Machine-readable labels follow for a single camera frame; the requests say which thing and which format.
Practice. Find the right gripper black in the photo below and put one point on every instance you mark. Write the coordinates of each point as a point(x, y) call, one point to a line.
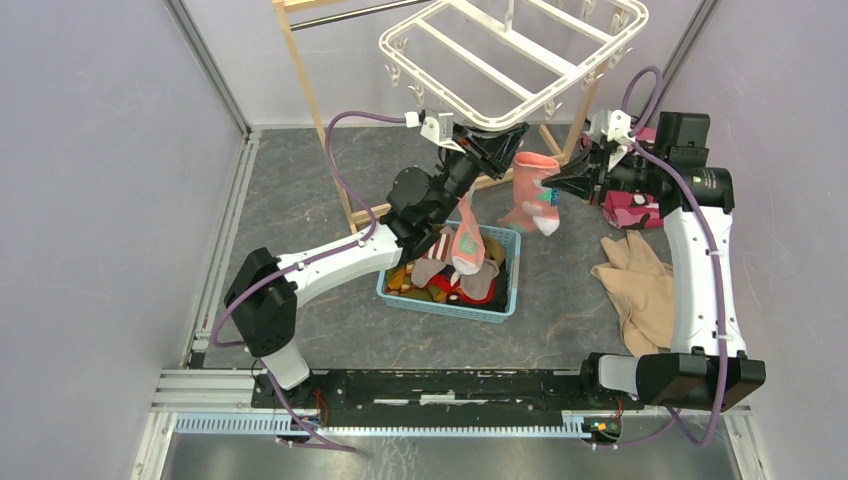
point(594, 168)

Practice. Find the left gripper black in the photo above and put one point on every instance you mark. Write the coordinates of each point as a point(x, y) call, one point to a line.
point(490, 154)

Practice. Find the pink sock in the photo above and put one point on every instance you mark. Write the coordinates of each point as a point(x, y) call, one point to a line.
point(535, 206)
point(468, 249)

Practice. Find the white clip hanger frame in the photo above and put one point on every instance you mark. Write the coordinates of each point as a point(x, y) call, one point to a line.
point(494, 64)

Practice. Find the grey brown striped sock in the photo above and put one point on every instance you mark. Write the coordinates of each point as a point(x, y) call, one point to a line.
point(437, 260)

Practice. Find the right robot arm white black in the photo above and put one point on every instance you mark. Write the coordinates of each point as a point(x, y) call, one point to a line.
point(707, 360)

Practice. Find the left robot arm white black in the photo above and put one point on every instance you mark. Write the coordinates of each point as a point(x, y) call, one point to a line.
point(267, 292)

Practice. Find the pink camouflage bag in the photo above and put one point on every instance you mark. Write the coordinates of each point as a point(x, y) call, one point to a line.
point(631, 211)

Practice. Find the beige cloth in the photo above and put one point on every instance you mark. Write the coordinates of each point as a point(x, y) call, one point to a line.
point(640, 287)

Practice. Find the red sock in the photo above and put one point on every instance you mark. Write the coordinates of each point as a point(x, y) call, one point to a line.
point(459, 289)

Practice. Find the blue plastic basket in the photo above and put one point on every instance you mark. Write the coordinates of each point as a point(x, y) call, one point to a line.
point(496, 311)

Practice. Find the olive yellow sock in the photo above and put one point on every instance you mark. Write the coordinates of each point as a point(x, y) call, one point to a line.
point(398, 282)

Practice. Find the black metal rod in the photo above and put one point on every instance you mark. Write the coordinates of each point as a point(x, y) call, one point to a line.
point(352, 14)

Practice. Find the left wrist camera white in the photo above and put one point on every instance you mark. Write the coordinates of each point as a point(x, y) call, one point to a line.
point(436, 127)

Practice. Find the wooden rack frame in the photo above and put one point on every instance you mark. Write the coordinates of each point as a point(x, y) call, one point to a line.
point(311, 112)

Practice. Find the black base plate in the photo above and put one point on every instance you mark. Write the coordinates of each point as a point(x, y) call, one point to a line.
point(452, 398)

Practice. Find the toothed cable rail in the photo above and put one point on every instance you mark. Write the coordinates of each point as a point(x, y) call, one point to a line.
point(283, 425)

